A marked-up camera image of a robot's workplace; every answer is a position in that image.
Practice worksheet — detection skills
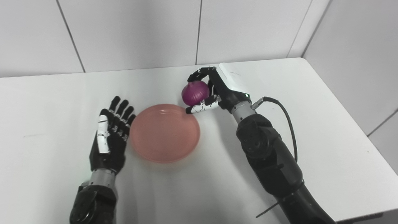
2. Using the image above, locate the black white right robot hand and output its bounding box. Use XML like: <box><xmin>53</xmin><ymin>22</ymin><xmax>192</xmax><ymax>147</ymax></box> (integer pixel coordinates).
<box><xmin>185</xmin><ymin>63</ymin><xmax>252</xmax><ymax>115</ymax></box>

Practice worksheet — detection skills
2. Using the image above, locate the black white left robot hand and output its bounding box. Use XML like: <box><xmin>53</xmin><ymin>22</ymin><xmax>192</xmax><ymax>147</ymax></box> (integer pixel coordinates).
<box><xmin>89</xmin><ymin>96</ymin><xmax>137</xmax><ymax>175</ymax></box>

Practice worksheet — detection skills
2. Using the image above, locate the purple red onion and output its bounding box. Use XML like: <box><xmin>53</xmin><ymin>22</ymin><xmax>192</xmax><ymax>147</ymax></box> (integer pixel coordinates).
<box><xmin>182</xmin><ymin>81</ymin><xmax>210</xmax><ymax>106</ymax></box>

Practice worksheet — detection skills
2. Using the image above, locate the pink plastic plate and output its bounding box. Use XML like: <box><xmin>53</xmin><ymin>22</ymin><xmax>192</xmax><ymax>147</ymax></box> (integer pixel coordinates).
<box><xmin>130</xmin><ymin>104</ymin><xmax>201</xmax><ymax>164</ymax></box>

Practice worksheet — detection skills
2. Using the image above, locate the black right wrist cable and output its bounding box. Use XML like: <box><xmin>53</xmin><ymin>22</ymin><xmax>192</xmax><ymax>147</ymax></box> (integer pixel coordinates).
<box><xmin>251</xmin><ymin>96</ymin><xmax>298</xmax><ymax>164</ymax></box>

